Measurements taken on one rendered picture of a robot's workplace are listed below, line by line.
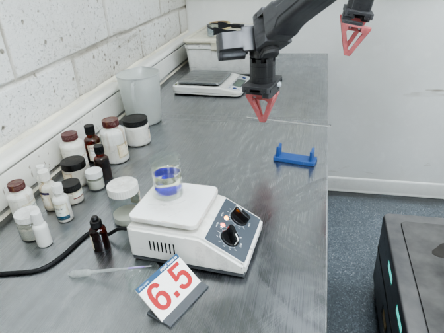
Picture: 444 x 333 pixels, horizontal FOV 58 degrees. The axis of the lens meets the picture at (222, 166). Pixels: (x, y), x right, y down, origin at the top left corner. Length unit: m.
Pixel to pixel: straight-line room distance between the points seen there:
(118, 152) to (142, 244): 0.39
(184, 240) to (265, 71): 0.43
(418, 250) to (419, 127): 0.92
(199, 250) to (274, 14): 0.43
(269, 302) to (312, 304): 0.06
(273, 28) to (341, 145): 1.47
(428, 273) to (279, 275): 0.72
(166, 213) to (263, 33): 0.39
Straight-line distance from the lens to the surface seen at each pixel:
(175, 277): 0.63
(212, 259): 0.64
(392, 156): 2.23
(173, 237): 0.64
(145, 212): 0.67
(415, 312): 1.21
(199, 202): 0.67
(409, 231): 1.46
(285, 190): 0.86
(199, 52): 1.69
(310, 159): 0.95
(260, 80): 0.90
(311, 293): 0.64
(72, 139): 0.99
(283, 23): 0.75
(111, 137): 1.00
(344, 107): 2.10
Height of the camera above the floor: 1.21
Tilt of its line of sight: 29 degrees down
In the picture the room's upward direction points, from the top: 3 degrees counter-clockwise
